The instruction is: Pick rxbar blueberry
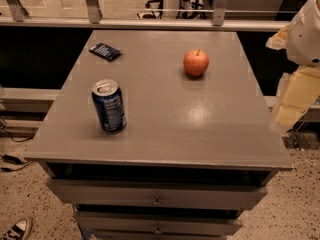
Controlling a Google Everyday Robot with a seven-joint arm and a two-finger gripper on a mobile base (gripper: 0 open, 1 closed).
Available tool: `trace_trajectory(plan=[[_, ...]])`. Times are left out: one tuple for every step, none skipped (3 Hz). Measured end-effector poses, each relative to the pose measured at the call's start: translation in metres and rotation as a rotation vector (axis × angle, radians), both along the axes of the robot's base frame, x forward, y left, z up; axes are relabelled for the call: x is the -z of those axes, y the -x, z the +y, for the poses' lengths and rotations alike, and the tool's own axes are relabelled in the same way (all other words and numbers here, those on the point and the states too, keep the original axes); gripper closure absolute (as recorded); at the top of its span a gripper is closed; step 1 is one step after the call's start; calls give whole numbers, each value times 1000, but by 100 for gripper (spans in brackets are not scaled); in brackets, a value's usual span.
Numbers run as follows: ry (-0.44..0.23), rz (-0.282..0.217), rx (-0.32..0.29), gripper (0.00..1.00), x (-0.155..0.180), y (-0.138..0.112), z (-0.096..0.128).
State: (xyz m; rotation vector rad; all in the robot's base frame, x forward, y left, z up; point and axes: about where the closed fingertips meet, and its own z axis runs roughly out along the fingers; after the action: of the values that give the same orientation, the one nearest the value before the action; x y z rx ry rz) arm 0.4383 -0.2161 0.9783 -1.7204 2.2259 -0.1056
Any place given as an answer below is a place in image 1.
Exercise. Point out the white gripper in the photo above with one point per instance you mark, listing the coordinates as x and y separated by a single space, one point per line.
305 39

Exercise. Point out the dark blue rxbar wrapper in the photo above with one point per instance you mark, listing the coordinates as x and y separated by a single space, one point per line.
105 51

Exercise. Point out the red apple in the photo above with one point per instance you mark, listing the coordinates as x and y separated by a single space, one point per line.
195 62

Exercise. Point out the black office chair base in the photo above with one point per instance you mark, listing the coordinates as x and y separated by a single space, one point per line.
173 9

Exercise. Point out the grey drawer cabinet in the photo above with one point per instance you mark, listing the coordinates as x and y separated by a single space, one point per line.
194 154

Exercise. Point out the blue soda can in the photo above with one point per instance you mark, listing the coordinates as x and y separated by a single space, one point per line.
109 105

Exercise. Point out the metal railing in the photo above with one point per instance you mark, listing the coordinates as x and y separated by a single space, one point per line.
220 15

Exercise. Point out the black white sneaker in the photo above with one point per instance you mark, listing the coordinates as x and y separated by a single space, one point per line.
19 231

